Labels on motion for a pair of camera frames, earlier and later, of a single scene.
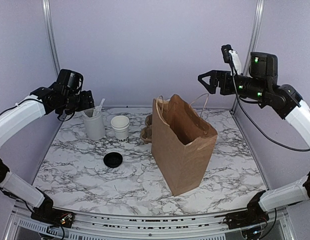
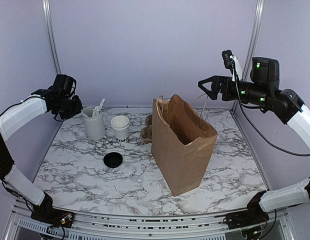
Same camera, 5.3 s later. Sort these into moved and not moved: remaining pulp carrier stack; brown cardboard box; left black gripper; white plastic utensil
Moved: left black gripper
Not moved: brown cardboard box; remaining pulp carrier stack; white plastic utensil
